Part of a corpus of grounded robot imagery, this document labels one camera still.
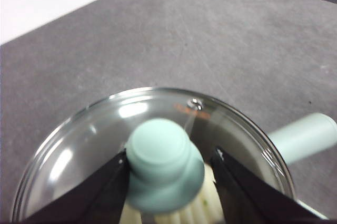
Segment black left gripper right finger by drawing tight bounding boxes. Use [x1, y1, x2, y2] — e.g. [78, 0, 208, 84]
[210, 147, 326, 221]

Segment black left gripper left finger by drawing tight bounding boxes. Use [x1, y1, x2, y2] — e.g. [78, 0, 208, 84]
[23, 149, 132, 222]

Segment glass lid with green knob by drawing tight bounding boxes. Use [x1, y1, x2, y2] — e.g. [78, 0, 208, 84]
[12, 86, 295, 224]

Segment pale green pot with handle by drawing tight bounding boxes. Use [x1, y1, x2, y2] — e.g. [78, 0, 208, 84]
[267, 112, 337, 221]

